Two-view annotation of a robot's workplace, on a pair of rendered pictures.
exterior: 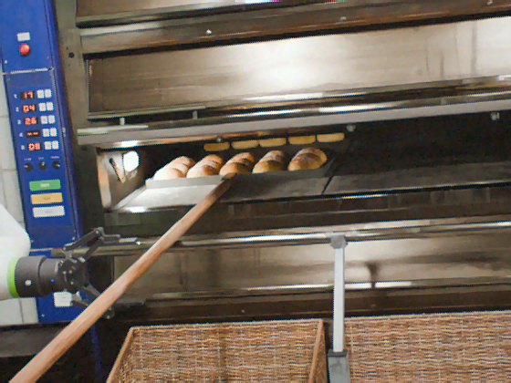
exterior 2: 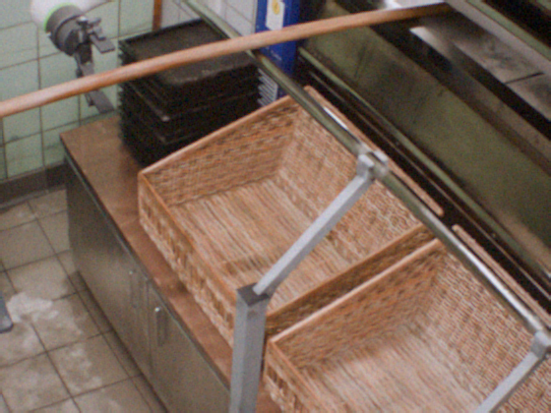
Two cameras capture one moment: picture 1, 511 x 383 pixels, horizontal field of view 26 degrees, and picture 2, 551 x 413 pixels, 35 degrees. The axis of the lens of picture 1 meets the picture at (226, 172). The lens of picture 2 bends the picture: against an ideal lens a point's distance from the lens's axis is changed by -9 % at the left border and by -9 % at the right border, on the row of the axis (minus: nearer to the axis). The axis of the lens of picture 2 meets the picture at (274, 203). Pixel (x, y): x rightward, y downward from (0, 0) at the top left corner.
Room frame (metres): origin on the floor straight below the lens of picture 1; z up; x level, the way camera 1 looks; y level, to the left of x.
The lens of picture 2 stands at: (1.49, -1.01, 2.11)
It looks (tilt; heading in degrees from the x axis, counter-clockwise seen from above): 39 degrees down; 42
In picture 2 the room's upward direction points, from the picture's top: 6 degrees clockwise
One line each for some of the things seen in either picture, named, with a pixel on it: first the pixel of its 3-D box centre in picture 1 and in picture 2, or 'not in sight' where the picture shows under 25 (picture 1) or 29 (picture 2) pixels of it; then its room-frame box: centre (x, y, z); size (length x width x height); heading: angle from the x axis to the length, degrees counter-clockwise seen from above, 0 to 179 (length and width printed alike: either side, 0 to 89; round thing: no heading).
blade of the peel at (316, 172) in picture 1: (245, 167); not in sight; (3.49, -0.06, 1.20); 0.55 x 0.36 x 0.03; 76
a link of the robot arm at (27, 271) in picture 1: (36, 276); (71, 29); (2.40, 0.44, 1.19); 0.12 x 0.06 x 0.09; 166
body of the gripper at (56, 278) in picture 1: (67, 274); (80, 43); (2.38, 0.37, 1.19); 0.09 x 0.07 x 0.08; 76
